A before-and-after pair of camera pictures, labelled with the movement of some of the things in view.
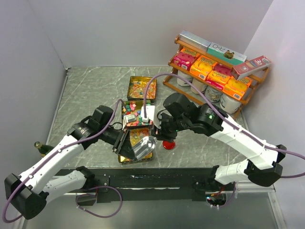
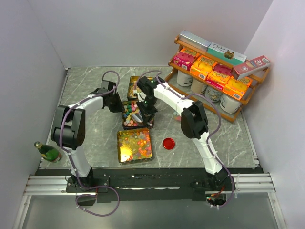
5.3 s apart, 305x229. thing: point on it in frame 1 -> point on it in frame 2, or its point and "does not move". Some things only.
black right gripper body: x=169 y=126 -> x=148 y=104
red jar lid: x=168 y=145 does not move
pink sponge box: x=185 y=59 does not move
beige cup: x=198 y=84 does not move
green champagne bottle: x=43 y=149 does not move
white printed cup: x=229 y=104 does not move
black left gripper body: x=113 y=137 -> x=116 y=104
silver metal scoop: x=143 y=147 -> x=137 y=116
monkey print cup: x=213 y=95 does not move
